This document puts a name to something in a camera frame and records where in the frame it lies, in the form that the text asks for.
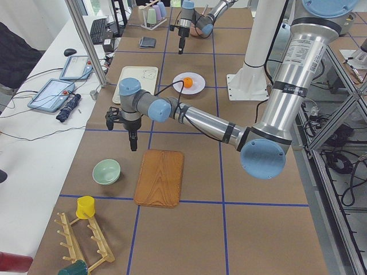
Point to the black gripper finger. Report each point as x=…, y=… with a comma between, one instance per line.
x=181, y=45
x=133, y=139

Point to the orange fruit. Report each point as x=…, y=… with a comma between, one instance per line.
x=188, y=82

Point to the white round plate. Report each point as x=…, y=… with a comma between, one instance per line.
x=198, y=83

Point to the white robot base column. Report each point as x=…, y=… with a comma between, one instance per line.
x=250, y=82

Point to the cream rectangular tray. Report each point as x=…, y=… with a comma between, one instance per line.
x=146, y=75

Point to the wooden cutting board tray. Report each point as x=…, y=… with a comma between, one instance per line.
x=160, y=179

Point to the pink bowl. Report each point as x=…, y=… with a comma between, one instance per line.
x=195, y=32

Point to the metal scoop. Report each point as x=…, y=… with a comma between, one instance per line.
x=205, y=9

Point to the white cup rack with cups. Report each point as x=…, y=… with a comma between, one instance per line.
x=152, y=14

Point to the dark folded cloth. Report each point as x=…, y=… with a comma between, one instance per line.
x=147, y=42

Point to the green ceramic bowl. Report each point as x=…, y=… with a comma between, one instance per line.
x=106, y=172

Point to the small metal cylinder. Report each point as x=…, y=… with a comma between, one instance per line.
x=94, y=94

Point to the folded navy umbrella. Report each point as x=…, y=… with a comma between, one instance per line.
x=69, y=107

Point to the small black box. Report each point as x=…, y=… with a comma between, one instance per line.
x=108, y=45

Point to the far teach pendant tablet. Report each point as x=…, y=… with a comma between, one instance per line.
x=76, y=68

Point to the teach pendant tablet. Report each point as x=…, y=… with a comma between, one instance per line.
x=76, y=68
x=52, y=95

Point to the black keyboard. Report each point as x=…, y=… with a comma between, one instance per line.
x=97, y=31

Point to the near teach pendant tablet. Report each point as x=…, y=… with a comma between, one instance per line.
x=52, y=95

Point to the yellow plastic cup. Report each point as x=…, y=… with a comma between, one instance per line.
x=85, y=207

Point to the black computer mouse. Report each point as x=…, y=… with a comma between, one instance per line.
x=68, y=52

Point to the wooden cup rack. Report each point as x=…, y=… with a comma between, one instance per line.
x=84, y=241

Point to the dark green cup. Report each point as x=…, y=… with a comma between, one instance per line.
x=77, y=268

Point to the red cylinder object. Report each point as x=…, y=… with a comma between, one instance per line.
x=15, y=263

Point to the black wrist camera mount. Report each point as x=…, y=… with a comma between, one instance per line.
x=113, y=116

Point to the aluminium frame post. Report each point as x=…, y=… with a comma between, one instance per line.
x=83, y=33

